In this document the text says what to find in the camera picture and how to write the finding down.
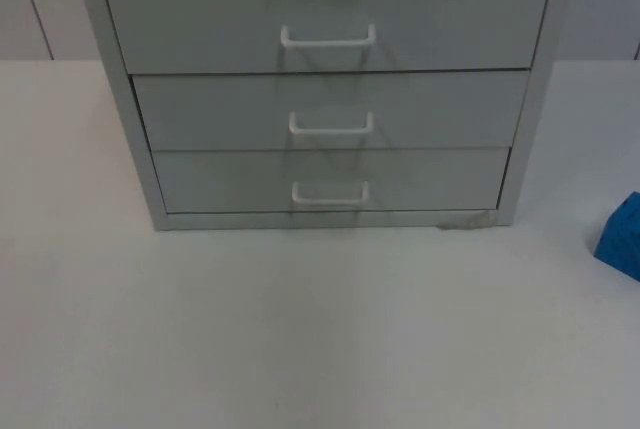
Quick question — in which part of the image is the blue cube block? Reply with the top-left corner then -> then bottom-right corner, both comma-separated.
592,191 -> 640,283

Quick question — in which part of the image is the grey chest of drawers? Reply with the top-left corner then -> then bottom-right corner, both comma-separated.
70,0 -> 580,233

